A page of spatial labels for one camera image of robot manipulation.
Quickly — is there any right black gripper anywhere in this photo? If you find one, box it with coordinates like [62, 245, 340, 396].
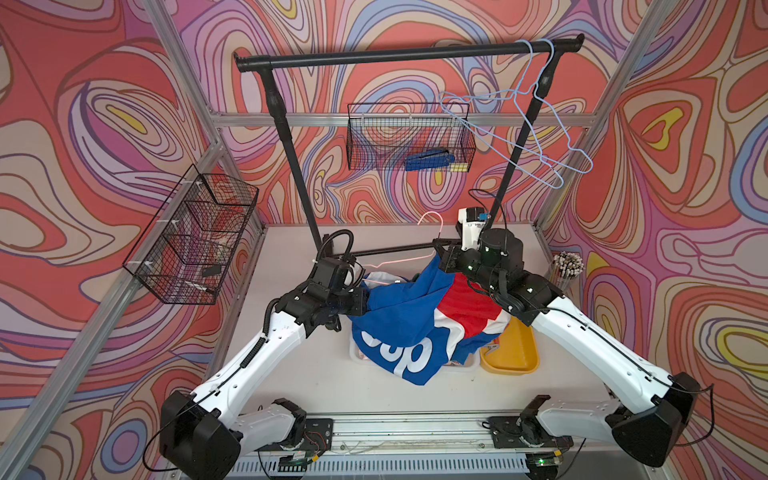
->
[432, 238, 503, 294]

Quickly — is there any blue red white jacket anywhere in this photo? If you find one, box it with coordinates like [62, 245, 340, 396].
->
[350, 258, 512, 386]

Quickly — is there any pink hanger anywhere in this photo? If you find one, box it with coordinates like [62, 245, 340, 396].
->
[358, 210, 445, 271]

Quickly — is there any blue hanger of green jacket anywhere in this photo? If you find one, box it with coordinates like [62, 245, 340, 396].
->
[512, 39, 594, 189]

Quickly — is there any light blue hanger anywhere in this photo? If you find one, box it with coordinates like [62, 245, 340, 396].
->
[438, 53, 560, 190]

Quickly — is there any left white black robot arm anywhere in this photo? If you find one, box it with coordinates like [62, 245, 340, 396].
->
[157, 229, 367, 479]

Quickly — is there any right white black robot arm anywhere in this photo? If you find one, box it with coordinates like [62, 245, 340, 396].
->
[433, 228, 702, 468]

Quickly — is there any white perforated plastic basket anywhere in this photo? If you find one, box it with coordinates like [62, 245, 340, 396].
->
[349, 272, 481, 368]

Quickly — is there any cup of coloured pencils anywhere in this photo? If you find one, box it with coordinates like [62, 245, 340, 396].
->
[549, 251, 586, 292]

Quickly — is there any yellow plastic tray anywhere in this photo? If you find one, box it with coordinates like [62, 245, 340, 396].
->
[480, 319, 540, 376]

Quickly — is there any blue brush in basket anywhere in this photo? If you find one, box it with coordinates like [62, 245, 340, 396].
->
[404, 150, 469, 173]

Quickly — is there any black clothes rack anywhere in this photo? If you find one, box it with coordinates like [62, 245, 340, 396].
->
[233, 34, 585, 253]

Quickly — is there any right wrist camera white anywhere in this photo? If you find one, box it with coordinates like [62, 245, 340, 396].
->
[457, 207, 488, 250]

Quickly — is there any black wire basket back wall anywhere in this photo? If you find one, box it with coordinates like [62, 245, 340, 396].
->
[346, 101, 476, 172]

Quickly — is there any black wire basket wall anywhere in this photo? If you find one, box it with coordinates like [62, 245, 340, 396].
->
[346, 101, 476, 172]
[122, 166, 259, 305]

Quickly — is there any black wire basket left wall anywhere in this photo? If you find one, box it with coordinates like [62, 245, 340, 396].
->
[122, 166, 259, 305]

